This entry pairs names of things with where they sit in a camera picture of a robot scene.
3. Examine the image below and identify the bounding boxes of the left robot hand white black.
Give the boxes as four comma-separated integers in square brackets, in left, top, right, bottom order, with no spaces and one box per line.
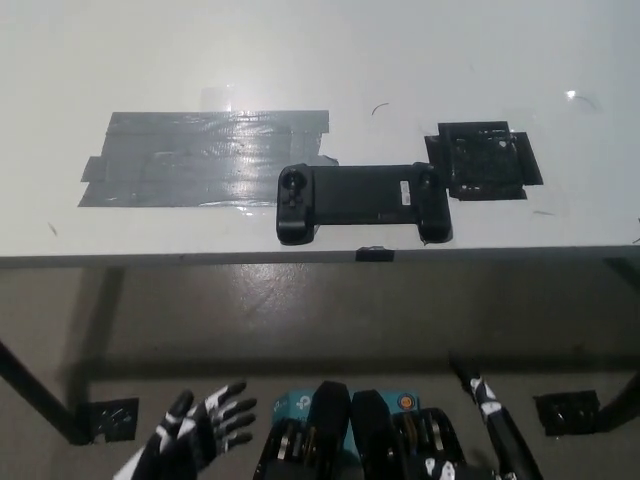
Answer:
[114,380,258,480]

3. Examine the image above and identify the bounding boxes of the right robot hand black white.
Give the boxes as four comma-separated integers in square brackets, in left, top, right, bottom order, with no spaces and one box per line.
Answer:
[424,357,546,480]

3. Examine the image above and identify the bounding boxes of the black mobile game controller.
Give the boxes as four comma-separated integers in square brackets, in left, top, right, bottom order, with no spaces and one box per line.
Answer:
[275,162,455,246]

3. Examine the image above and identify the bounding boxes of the black robot torso blocks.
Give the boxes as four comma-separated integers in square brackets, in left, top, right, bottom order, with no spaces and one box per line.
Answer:
[252,380,469,480]

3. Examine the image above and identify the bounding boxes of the teal printed router box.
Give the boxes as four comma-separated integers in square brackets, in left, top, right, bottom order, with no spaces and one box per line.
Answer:
[272,389,421,461]

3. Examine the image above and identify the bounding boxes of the black metal table leg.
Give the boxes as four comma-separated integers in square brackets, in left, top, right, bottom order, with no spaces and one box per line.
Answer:
[594,364,640,432]
[0,339,96,447]

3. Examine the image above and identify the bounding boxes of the black tape square patch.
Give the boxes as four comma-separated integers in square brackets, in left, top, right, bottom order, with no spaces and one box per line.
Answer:
[423,119,545,202]

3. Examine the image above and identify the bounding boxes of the grey duct tape patch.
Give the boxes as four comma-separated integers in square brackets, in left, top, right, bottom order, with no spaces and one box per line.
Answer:
[77,110,341,209]

